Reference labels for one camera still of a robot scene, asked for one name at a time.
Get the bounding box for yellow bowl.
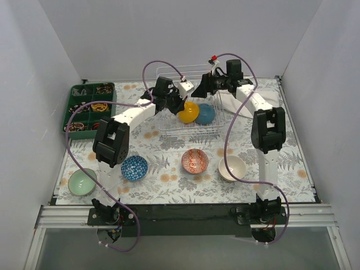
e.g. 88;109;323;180
178;101;199;124

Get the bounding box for solid blue bowl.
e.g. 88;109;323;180
195;103;215;125

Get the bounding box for white wire dish rack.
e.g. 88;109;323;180
156;64;226;139

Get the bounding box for orange patterned bowl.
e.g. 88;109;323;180
181;148;209;174

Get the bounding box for blue triangle patterned bowl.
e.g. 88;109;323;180
121;155;149;182

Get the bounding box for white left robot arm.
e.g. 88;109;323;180
92;76;194;225

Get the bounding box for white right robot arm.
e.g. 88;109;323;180
192;56;286;224

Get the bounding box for white folded cloth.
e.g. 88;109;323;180
215;84;280;119

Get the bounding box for floral patterned table mat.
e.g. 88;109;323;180
56;82;315;205

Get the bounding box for yellow rubber bands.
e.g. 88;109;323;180
91;103;109;113

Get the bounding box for green compartment organizer tray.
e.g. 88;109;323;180
62;82;117;140

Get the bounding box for white bowl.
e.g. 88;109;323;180
218;155;246;182

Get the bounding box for light green flower bowl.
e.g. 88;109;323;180
68;169;96;197

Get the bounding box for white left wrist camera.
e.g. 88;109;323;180
177;81;194;100

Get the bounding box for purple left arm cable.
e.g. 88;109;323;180
65;60;186;253

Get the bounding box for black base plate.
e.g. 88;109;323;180
87;203;286;237

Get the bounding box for aluminium frame rail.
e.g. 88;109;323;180
25;204;352;269

